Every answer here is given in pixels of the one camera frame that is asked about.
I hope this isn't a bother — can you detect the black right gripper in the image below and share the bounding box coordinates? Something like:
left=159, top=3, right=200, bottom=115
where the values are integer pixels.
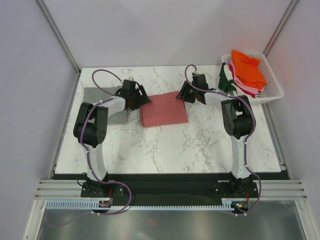
left=176, top=81, right=198, bottom=104

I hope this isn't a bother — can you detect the salmon pink t shirt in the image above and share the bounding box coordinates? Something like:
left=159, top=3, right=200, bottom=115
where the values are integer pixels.
left=139, top=91, right=189, bottom=128

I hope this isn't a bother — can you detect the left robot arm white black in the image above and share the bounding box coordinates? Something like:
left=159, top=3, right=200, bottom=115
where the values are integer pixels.
left=73, top=79, right=151, bottom=198

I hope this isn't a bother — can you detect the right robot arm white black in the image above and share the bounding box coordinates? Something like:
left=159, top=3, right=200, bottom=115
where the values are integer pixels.
left=176, top=73, right=259, bottom=199

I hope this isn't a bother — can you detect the dark green white garment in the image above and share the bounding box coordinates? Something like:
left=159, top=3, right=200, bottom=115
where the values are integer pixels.
left=218, top=62, right=237, bottom=96

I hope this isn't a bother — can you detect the folded grey t shirt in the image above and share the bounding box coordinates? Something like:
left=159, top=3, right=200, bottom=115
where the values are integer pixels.
left=83, top=86, right=129, bottom=125

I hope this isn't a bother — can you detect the magenta red t shirt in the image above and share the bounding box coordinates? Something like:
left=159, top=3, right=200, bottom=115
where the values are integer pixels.
left=228, top=63, right=259, bottom=99

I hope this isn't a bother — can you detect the light pink t shirt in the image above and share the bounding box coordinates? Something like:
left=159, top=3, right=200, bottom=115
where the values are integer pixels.
left=228, top=61, right=265, bottom=98

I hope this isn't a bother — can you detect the orange t shirt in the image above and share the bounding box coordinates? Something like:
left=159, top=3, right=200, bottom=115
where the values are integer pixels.
left=231, top=50, right=267, bottom=90

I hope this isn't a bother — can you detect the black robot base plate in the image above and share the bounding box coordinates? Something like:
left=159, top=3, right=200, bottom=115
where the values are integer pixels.
left=52, top=171, right=258, bottom=207

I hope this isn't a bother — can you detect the white slotted cable duct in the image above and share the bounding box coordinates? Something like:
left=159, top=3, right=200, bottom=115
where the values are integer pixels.
left=45, top=199, right=249, bottom=211

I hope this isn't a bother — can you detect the left aluminium frame post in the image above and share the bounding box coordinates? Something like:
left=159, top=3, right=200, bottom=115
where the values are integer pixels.
left=34, top=0, right=81, bottom=76

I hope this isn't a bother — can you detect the aluminium frame post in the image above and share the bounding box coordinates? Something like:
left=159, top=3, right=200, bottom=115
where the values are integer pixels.
left=263, top=0, right=300, bottom=57
left=34, top=0, right=81, bottom=76

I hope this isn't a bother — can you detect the right aluminium frame post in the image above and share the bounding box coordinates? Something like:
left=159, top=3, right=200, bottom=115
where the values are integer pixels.
left=263, top=0, right=300, bottom=57

